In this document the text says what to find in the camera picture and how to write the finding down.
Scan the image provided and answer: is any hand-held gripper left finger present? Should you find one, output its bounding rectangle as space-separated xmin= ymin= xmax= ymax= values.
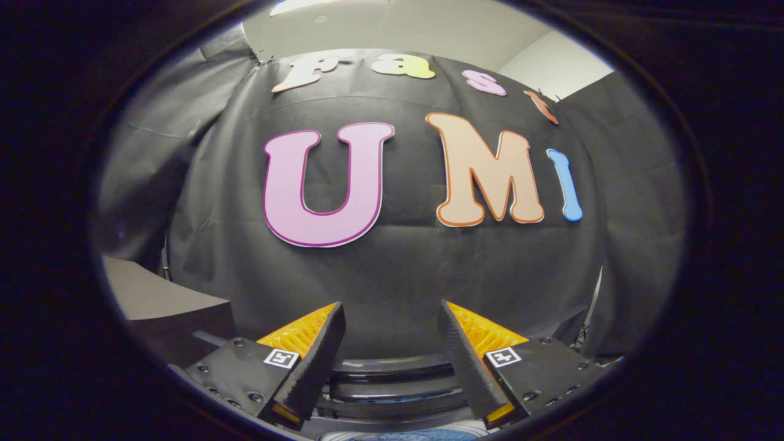
xmin=184 ymin=301 xmax=347 ymax=433

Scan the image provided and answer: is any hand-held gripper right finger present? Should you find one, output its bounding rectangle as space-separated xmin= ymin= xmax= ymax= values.
xmin=437 ymin=299 xmax=614 ymax=429

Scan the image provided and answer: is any light blue shirt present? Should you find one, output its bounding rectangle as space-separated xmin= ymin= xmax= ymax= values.
xmin=377 ymin=429 xmax=488 ymax=441

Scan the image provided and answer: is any black backdrop cloth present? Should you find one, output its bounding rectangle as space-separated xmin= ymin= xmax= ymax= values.
xmin=92 ymin=24 xmax=687 ymax=362

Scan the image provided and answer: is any black and white cabinet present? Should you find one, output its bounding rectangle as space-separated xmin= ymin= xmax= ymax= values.
xmin=101 ymin=256 xmax=237 ymax=369

